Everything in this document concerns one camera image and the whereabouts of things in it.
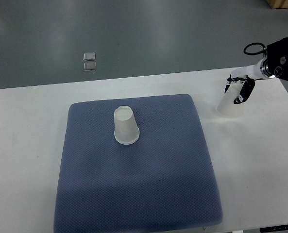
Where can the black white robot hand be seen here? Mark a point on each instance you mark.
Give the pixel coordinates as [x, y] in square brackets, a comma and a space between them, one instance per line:
[246, 77]

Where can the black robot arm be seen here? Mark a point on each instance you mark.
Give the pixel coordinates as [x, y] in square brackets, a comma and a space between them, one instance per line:
[275, 59]

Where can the wooden furniture corner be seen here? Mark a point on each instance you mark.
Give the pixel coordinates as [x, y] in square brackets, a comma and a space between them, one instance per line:
[278, 4]

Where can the white paper cup on mat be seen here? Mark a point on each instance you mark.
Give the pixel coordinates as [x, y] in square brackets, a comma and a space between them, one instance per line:
[126, 131]

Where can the blue textured fabric mat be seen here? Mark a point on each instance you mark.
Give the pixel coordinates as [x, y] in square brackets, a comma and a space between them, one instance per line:
[163, 181]

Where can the black table control panel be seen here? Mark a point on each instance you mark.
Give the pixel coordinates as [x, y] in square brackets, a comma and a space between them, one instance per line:
[274, 229]

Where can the lower metal floor plate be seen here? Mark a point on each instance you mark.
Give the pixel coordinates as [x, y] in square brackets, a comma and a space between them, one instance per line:
[89, 66]

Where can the metal floor plate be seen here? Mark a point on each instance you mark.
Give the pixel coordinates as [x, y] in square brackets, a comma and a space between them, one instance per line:
[89, 56]
[89, 66]

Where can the upper metal floor plate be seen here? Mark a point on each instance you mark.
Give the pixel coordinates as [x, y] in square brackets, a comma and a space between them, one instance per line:
[89, 56]

